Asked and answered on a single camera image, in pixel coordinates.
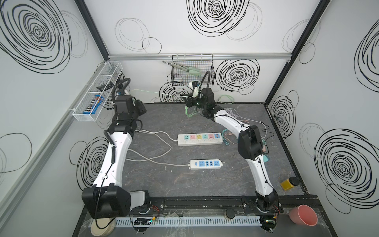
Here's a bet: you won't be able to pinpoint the black front rail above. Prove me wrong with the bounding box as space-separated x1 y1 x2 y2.
85 195 322 214

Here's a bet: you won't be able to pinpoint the black wire basket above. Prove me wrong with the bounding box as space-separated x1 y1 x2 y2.
169 54 215 86

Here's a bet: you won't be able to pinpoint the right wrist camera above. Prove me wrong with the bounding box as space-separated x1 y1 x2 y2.
189 81 200 98

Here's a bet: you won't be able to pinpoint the black remote control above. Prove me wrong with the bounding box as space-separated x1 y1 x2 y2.
96 82 114 92

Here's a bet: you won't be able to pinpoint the yellow jar black lid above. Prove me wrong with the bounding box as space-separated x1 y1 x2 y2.
280 177 300 191

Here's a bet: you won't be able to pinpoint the blue candy packet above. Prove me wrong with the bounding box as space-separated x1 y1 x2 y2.
83 95 104 115

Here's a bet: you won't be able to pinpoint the white slotted cable duct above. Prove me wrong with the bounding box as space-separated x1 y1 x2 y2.
115 216 262 228

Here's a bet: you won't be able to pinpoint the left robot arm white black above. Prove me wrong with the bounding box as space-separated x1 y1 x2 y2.
82 95 150 219

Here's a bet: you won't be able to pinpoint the green kitchen tongs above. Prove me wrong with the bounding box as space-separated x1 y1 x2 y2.
162 61 202 75

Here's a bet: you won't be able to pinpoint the white power cord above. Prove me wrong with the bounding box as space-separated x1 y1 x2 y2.
124 128 191 167

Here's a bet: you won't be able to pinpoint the black round knob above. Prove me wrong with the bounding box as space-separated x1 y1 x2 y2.
224 208 236 220

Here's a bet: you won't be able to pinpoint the large multicolour power strip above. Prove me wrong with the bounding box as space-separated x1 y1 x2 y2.
177 132 223 146

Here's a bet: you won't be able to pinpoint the pink plastic cup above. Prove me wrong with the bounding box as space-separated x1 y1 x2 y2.
289 204 318 227

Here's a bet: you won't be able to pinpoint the small blue white power strip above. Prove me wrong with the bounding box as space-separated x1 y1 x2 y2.
189 159 223 170

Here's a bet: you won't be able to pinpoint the white wire shelf basket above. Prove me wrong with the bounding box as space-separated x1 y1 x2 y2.
73 61 122 122

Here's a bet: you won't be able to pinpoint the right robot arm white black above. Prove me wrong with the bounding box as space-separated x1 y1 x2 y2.
180 88 278 213

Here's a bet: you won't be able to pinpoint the green charger plug with cable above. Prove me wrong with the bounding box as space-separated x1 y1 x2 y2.
130 89 196 118

